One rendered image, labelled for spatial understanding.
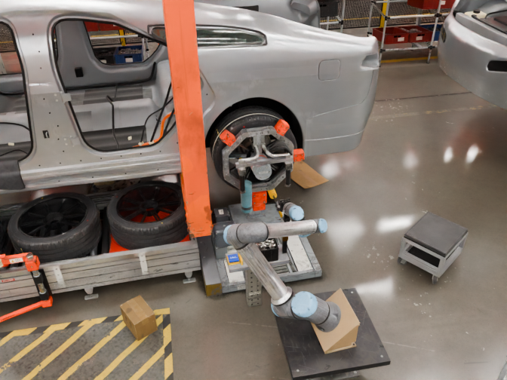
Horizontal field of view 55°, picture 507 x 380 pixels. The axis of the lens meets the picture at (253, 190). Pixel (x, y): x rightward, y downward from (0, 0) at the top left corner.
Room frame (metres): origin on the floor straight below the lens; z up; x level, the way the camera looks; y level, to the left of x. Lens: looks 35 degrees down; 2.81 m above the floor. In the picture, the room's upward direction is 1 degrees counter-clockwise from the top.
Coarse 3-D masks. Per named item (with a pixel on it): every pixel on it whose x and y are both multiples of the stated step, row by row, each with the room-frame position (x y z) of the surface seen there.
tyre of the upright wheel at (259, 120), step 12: (240, 108) 3.39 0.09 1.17; (252, 108) 3.37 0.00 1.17; (264, 108) 3.40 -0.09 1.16; (228, 120) 3.29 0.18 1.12; (240, 120) 3.21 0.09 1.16; (252, 120) 3.19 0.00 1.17; (264, 120) 3.21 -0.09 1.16; (276, 120) 3.25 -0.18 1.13; (216, 132) 3.28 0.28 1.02; (288, 132) 3.24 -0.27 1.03; (216, 144) 3.17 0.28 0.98; (216, 156) 3.13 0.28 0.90; (216, 168) 3.13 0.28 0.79
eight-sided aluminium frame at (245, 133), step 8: (248, 128) 3.15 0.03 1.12; (256, 128) 3.15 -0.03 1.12; (264, 128) 3.16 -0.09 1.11; (272, 128) 3.15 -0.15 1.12; (240, 136) 3.08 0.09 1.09; (248, 136) 3.10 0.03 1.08; (280, 136) 3.15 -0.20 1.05; (232, 144) 3.07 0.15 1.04; (288, 144) 3.16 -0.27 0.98; (224, 152) 3.06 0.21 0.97; (224, 160) 3.06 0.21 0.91; (224, 168) 3.06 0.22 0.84; (224, 176) 3.05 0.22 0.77; (232, 176) 3.11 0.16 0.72; (280, 176) 3.15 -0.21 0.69; (232, 184) 3.07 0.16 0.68; (256, 184) 3.16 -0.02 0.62; (264, 184) 3.16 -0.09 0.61; (272, 184) 3.13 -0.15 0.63
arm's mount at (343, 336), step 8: (336, 296) 2.09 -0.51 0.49; (344, 296) 2.06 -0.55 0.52; (336, 304) 2.05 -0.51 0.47; (344, 304) 2.02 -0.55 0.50; (344, 312) 1.97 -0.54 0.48; (352, 312) 1.94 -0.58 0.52; (344, 320) 1.92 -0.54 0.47; (352, 320) 1.89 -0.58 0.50; (336, 328) 1.90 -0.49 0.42; (344, 328) 1.88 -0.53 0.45; (352, 328) 1.85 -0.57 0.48; (320, 336) 1.91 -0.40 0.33; (328, 336) 1.88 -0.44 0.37; (336, 336) 1.86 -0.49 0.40; (344, 336) 1.84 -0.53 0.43; (352, 336) 1.86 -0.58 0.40; (328, 344) 1.84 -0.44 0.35; (336, 344) 1.83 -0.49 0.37; (344, 344) 1.84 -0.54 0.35; (352, 344) 1.87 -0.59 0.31; (328, 352) 1.81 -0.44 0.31
